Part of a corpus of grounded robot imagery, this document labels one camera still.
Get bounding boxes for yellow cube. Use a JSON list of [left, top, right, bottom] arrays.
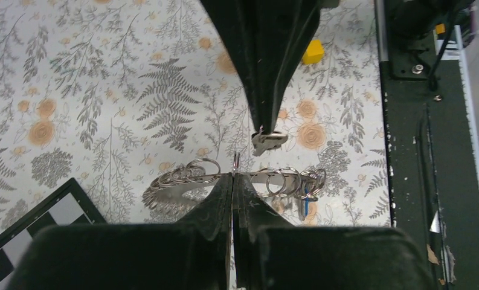
[[302, 39, 324, 65]]

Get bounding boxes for floral table mat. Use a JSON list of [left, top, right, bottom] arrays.
[[0, 1, 390, 233]]

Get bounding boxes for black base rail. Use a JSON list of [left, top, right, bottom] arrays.
[[379, 24, 479, 290]]

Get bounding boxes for blue key tag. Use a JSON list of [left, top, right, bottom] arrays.
[[298, 187, 318, 221]]

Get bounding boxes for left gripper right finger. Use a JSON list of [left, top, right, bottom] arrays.
[[233, 175, 434, 289]]

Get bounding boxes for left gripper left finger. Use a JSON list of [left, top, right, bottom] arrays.
[[7, 190, 231, 289]]

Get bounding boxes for black white chessboard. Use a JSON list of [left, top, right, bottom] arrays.
[[0, 178, 106, 289]]

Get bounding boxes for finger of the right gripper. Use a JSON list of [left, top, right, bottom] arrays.
[[201, 0, 271, 132], [263, 1, 322, 134]]

